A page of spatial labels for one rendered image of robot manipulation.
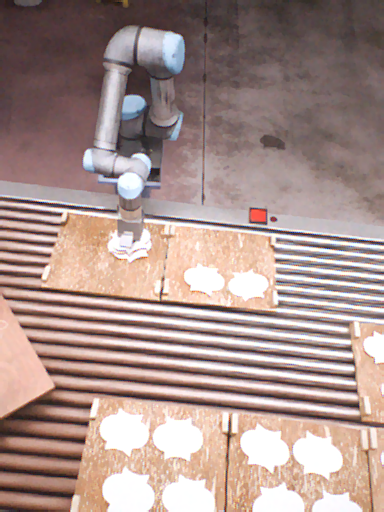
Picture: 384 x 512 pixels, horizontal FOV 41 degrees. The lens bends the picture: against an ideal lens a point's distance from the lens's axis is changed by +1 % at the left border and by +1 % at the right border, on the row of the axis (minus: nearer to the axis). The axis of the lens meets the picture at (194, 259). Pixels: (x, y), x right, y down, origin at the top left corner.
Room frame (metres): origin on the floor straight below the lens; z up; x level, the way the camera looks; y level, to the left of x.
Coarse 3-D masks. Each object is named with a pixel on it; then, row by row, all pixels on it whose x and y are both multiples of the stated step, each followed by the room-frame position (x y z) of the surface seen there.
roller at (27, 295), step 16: (0, 288) 0.92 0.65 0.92; (16, 288) 0.93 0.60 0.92; (64, 304) 0.90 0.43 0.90; (80, 304) 0.90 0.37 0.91; (96, 304) 0.91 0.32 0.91; (112, 304) 0.92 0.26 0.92; (128, 304) 0.93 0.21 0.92; (144, 304) 0.94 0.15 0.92; (160, 304) 0.95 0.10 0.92; (208, 320) 0.92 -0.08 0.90; (224, 320) 0.93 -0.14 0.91; (240, 320) 0.93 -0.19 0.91; (256, 320) 0.94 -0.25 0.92; (272, 320) 0.95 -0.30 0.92; (288, 320) 0.96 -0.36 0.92
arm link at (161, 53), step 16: (144, 32) 1.52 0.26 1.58; (160, 32) 1.53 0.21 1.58; (144, 48) 1.48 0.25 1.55; (160, 48) 1.48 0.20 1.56; (176, 48) 1.49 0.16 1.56; (144, 64) 1.48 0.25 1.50; (160, 64) 1.47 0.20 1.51; (176, 64) 1.47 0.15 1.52; (160, 80) 1.49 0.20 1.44; (160, 96) 1.55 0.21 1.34; (160, 112) 1.58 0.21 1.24; (176, 112) 1.64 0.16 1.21; (160, 128) 1.59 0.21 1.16; (176, 128) 1.61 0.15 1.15
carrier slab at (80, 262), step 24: (72, 216) 1.27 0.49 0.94; (96, 216) 1.29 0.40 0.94; (72, 240) 1.15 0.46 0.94; (96, 240) 1.17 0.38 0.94; (72, 264) 1.05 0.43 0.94; (96, 264) 1.06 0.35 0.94; (120, 264) 1.08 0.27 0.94; (144, 264) 1.09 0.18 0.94; (48, 288) 0.94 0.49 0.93; (72, 288) 0.95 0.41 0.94; (96, 288) 0.96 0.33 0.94; (120, 288) 0.98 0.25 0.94; (144, 288) 0.99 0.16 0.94
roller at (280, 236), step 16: (16, 208) 1.29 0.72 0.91; (32, 208) 1.30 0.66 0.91; (48, 208) 1.31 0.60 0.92; (64, 208) 1.32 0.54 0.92; (80, 208) 1.33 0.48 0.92; (176, 224) 1.33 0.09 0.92; (192, 224) 1.34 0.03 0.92; (208, 224) 1.35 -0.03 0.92; (288, 240) 1.34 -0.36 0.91; (304, 240) 1.34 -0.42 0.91; (320, 240) 1.35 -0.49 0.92; (336, 240) 1.36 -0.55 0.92
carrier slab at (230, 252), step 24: (192, 240) 1.24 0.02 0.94; (216, 240) 1.26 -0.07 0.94; (240, 240) 1.28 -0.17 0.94; (264, 240) 1.30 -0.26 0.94; (168, 264) 1.11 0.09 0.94; (192, 264) 1.13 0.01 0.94; (216, 264) 1.14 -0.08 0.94; (240, 264) 1.16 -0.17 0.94; (264, 264) 1.18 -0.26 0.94; (168, 288) 1.01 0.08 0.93
